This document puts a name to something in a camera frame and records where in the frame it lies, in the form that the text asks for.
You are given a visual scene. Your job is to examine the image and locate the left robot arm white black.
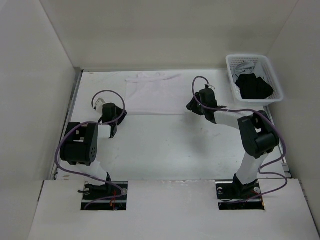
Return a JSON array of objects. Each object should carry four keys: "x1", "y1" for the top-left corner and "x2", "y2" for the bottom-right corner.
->
[{"x1": 55, "y1": 103, "x2": 127, "y2": 200}]

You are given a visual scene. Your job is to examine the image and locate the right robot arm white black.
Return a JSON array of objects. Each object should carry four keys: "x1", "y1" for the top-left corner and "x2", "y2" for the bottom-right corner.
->
[{"x1": 186, "y1": 87, "x2": 280, "y2": 200}]

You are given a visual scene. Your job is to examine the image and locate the white plastic mesh basket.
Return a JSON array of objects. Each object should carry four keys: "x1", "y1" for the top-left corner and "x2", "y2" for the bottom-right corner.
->
[{"x1": 225, "y1": 54, "x2": 284, "y2": 107}]

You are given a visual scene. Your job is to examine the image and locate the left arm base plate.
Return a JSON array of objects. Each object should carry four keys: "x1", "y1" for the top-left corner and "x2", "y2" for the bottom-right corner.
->
[{"x1": 78, "y1": 182, "x2": 128, "y2": 211}]

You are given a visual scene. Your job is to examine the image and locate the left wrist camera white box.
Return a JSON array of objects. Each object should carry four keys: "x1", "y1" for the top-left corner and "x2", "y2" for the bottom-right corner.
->
[{"x1": 92, "y1": 97, "x2": 106, "y2": 112}]

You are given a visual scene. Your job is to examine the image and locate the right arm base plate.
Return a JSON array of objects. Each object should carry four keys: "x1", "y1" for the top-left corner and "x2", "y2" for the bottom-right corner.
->
[{"x1": 215, "y1": 180, "x2": 265, "y2": 211}]

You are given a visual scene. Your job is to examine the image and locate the grey white tank top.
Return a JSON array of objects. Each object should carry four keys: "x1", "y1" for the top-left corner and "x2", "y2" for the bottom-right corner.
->
[{"x1": 231, "y1": 61, "x2": 267, "y2": 83}]

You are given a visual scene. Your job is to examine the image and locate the black tank top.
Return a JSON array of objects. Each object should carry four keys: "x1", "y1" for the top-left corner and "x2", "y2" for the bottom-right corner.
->
[{"x1": 235, "y1": 74, "x2": 274, "y2": 100}]

